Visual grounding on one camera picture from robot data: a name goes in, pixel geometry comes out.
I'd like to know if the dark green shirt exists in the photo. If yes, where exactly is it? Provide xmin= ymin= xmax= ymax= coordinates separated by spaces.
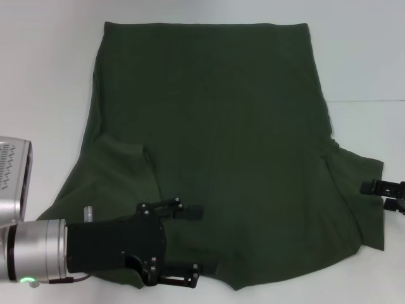
xmin=34 ymin=20 xmax=386 ymax=283

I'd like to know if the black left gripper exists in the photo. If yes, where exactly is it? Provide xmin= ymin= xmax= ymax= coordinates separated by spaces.
xmin=65 ymin=198 xmax=219 ymax=286

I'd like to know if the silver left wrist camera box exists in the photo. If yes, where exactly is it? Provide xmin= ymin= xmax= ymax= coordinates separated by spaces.
xmin=0 ymin=136 xmax=34 ymax=227

